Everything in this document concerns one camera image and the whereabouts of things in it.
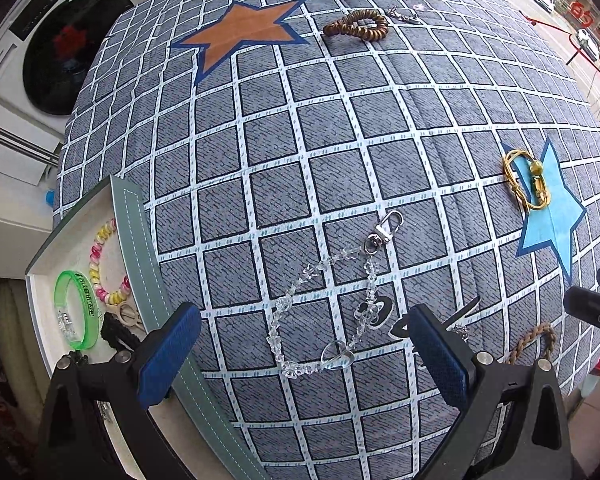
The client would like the grey checkered star tablecloth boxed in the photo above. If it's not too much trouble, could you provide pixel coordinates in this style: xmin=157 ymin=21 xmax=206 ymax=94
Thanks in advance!
xmin=52 ymin=0 xmax=600 ymax=480

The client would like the red handled mop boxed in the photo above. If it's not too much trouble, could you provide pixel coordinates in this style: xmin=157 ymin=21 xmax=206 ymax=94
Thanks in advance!
xmin=0 ymin=116 xmax=61 ymax=166

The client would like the brown spiral hair tie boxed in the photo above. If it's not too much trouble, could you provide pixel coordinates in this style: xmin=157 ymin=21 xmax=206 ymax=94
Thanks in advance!
xmin=322 ymin=11 xmax=390 ymax=43

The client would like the brown braided bracelet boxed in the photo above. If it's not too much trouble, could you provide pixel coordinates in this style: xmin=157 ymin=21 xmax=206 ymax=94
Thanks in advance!
xmin=504 ymin=322 xmax=558 ymax=366

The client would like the green translucent bangle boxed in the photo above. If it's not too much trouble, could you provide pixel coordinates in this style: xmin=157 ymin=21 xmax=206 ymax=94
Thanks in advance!
xmin=54 ymin=269 xmax=103 ymax=352

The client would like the gold wire bracelet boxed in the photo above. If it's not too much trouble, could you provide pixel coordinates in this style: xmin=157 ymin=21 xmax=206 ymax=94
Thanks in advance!
xmin=502 ymin=147 xmax=552 ymax=213

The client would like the small silver charm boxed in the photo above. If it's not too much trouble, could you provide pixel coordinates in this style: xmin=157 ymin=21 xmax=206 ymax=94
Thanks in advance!
xmin=389 ymin=6 xmax=423 ymax=26

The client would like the white jewelry tray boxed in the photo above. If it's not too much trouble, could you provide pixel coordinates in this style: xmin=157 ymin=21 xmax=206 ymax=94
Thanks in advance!
xmin=25 ymin=175 xmax=271 ymax=480

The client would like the black wavy hair clip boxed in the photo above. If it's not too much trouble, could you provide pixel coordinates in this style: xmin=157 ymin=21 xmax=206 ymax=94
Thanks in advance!
xmin=99 ymin=311 xmax=143 ymax=348

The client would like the gold bow hair clip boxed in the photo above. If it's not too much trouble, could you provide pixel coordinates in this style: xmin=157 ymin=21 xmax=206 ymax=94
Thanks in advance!
xmin=111 ymin=300 xmax=143 ymax=333

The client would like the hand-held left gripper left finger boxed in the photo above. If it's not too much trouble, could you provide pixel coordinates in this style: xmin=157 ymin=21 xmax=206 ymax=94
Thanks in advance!
xmin=35 ymin=301 xmax=203 ymax=480

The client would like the pink yellow bead bracelet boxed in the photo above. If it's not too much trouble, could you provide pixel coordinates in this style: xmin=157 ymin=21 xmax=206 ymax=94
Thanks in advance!
xmin=87 ymin=217 xmax=131 ymax=306

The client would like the clear crystal bead chain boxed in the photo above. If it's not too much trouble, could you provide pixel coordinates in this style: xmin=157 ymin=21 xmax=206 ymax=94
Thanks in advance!
xmin=266 ymin=210 xmax=405 ymax=378

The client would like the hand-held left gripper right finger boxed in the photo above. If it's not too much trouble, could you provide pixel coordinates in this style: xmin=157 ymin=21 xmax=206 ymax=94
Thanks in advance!
xmin=406 ymin=302 xmax=573 ymax=480

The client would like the white washing machine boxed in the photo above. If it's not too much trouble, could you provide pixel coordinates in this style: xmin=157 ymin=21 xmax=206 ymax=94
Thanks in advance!
xmin=0 ymin=0 xmax=136 ymax=136

